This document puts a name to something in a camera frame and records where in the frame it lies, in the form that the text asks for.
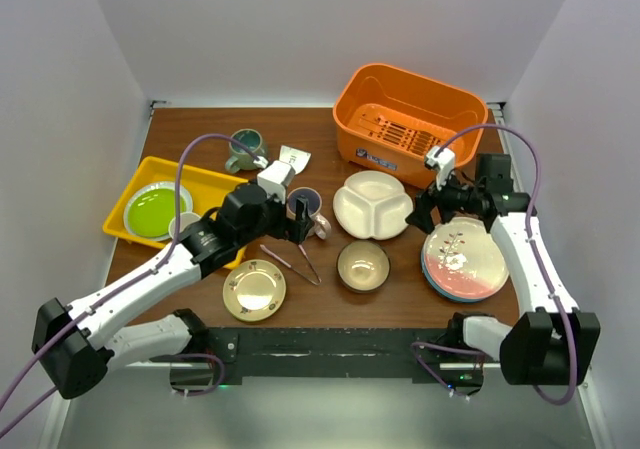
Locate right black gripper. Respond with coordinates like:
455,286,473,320
405,164,484,235

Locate white divided plate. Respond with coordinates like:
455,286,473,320
332,170,414,240

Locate cream and pink branch plate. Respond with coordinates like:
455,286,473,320
421,216,509,303

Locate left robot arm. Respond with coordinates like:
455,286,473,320
32,182,313,399

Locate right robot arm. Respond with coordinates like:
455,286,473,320
406,147,601,388

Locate orange plastic bin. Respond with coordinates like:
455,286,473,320
333,64,489,188

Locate lavender mug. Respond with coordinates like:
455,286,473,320
287,187,332,240

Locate pink metal tongs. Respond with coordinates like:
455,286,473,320
259,242,323,287

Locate watermelon pattern plate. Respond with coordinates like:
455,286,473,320
421,251,509,303

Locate cream bowl with dark rim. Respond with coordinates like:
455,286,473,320
336,240,391,294

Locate small cream floral plate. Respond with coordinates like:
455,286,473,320
222,259,287,323

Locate green ceramic mug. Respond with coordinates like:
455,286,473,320
225,128,268,174

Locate yellow plastic tray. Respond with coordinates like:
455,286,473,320
103,156,244,249

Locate green plate with grey rim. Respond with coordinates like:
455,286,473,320
123,181,176,241

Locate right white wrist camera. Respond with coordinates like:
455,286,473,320
424,146,455,190

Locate metal spatula with wooden handle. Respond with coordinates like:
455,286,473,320
278,145,311,174

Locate cream cup with blue handle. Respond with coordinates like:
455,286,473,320
167,212,201,239

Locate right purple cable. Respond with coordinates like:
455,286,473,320
439,123,581,406

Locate purple cable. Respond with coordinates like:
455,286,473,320
0,136,266,440
439,123,581,406

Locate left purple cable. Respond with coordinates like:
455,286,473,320
0,136,266,440

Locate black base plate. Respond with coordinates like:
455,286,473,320
149,326,501,400

